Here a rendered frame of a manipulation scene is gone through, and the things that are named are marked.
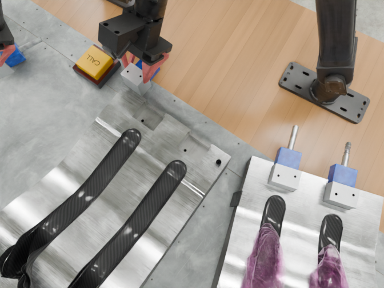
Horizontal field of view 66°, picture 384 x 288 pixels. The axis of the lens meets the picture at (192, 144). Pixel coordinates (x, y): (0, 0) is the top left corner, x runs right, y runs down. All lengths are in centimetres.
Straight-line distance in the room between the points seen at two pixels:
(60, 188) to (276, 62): 55
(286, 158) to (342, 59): 20
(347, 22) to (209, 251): 47
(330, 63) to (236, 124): 23
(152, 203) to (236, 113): 28
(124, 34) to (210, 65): 27
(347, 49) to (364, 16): 149
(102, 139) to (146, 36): 21
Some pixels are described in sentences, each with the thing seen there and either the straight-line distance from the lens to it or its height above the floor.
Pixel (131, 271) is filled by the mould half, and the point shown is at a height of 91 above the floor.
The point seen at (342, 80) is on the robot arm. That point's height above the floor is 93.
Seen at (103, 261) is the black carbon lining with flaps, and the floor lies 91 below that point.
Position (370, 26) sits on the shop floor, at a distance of 205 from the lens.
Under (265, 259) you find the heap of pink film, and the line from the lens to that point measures 54.
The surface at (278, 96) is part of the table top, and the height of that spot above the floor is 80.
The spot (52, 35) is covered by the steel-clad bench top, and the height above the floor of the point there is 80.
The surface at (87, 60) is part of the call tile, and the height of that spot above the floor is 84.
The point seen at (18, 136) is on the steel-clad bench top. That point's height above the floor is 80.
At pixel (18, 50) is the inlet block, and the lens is 82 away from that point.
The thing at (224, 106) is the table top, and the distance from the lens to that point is 69.
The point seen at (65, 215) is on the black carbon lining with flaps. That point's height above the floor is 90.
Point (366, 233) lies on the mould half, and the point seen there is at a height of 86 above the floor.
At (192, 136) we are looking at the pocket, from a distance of 58.
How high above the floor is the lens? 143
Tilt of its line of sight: 74 degrees down
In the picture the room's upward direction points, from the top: 3 degrees counter-clockwise
